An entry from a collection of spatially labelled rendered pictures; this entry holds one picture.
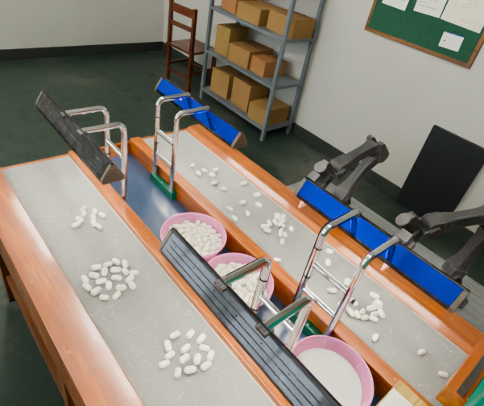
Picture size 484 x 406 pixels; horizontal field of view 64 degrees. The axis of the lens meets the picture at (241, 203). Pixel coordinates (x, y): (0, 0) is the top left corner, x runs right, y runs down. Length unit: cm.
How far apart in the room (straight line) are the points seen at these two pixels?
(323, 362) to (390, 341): 28
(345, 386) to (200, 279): 60
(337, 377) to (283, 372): 48
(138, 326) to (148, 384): 19
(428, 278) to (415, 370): 36
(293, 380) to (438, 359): 78
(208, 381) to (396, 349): 65
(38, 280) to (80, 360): 34
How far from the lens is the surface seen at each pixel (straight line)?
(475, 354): 149
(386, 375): 140
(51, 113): 172
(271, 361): 90
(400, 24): 354
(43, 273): 147
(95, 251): 155
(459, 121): 340
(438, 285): 126
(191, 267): 102
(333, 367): 137
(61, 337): 131
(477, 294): 204
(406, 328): 159
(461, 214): 164
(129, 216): 166
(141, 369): 125
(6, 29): 540
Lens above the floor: 183
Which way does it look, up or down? 37 degrees down
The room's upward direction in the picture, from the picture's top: 12 degrees clockwise
